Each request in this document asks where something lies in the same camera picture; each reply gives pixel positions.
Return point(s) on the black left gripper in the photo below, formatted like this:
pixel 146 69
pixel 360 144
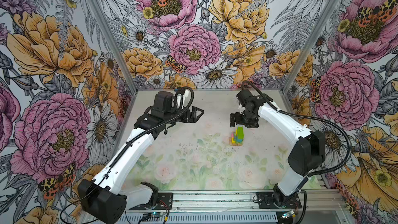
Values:
pixel 193 118

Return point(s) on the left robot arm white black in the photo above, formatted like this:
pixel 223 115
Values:
pixel 102 196

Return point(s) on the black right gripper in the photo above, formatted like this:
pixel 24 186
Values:
pixel 254 124

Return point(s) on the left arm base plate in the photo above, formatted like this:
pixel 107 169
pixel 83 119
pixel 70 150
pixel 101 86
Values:
pixel 162 203

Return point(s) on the aluminium corner post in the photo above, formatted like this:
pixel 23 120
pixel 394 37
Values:
pixel 95 8
pixel 314 34

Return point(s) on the green owl number toy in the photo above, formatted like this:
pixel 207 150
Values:
pixel 234 142

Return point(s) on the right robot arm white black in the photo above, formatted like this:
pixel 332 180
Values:
pixel 308 147

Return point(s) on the green wood block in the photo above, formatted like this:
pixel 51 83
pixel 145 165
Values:
pixel 239 133

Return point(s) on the left aluminium corner post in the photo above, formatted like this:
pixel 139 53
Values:
pixel 95 8

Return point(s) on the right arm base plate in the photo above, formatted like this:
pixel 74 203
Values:
pixel 273 200

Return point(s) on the right aluminium corner post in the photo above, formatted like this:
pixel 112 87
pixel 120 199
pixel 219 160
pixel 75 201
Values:
pixel 314 34

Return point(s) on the aluminium front rail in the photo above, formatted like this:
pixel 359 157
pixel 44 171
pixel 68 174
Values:
pixel 237 207

